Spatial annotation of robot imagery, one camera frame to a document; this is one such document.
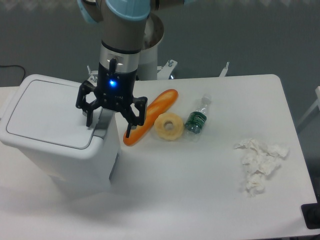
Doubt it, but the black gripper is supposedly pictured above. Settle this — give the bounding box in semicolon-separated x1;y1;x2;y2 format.
75;61;148;139

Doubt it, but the white trash can lid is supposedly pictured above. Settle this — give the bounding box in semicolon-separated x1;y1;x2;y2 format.
0;74;100;150

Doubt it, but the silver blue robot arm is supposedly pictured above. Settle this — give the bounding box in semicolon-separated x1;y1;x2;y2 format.
75;0;188;138

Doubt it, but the white trash can body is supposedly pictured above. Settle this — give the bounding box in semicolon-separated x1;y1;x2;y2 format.
3;110;120;191

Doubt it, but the orange baguette bread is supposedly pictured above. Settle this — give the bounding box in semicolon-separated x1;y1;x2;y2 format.
123;89;179;147

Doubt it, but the clear green-label plastic bottle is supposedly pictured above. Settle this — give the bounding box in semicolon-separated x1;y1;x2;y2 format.
184;94;212;142

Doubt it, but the crumpled white tissue paper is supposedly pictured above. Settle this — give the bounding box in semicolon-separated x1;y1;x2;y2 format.
233;138;290;198

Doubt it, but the black device at corner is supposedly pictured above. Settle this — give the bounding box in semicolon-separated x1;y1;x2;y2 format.
301;203;320;230

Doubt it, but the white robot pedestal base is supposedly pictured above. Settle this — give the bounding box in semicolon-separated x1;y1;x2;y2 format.
99;13;178;81

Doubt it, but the beige donut ring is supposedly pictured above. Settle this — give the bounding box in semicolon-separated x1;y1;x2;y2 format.
153;112;185;142

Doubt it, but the black cable on floor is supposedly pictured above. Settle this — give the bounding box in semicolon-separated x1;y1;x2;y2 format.
0;64;26;87

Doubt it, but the white frame at right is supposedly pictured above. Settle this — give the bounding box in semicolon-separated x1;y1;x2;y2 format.
296;86;320;133

